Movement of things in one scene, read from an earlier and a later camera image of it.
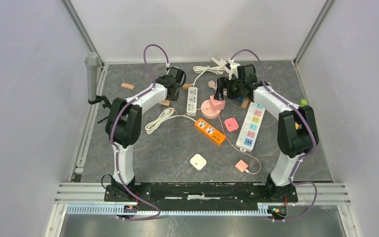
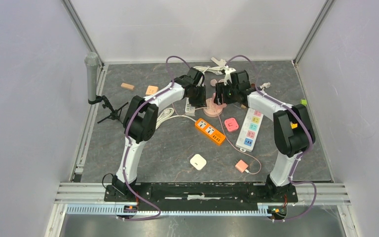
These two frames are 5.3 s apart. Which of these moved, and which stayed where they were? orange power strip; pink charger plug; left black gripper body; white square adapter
Moved: left black gripper body
Stayed: orange power strip; pink charger plug; white square adapter
